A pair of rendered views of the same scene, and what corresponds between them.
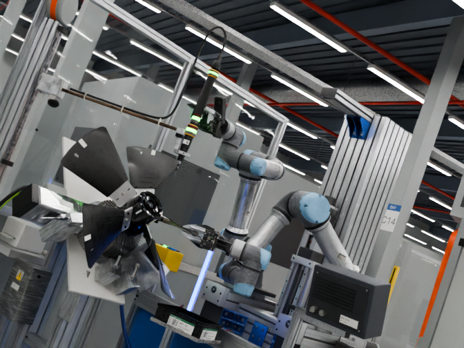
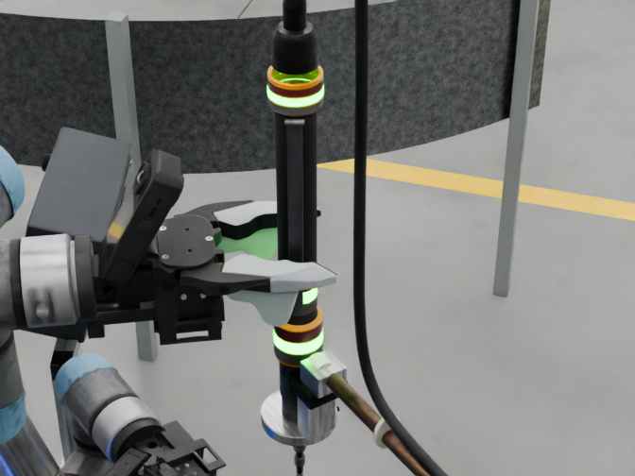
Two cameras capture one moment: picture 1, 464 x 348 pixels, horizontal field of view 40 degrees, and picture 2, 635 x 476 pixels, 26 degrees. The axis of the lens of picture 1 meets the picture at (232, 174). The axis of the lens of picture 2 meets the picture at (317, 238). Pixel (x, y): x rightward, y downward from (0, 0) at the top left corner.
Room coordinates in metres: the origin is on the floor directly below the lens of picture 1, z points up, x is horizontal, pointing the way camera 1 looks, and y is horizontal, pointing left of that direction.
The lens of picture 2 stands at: (3.16, 0.90, 2.34)
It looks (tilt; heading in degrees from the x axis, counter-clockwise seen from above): 36 degrees down; 227
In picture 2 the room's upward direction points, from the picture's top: straight up
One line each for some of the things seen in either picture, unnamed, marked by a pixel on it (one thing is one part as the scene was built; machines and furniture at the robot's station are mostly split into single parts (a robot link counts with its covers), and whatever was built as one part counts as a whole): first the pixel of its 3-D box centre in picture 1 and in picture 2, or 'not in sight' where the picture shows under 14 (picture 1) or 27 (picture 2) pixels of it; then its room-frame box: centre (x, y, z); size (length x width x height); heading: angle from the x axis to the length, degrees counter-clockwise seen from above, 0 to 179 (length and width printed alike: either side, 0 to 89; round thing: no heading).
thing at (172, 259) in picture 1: (161, 257); not in sight; (3.00, 0.17, 1.02); 0.16 x 0.10 x 0.11; 45
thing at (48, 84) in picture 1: (51, 85); not in sight; (2.65, 0.83, 1.54); 0.10 x 0.07 x 0.08; 80
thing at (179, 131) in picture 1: (184, 143); (304, 386); (2.54, 0.22, 1.50); 0.09 x 0.07 x 0.10; 80
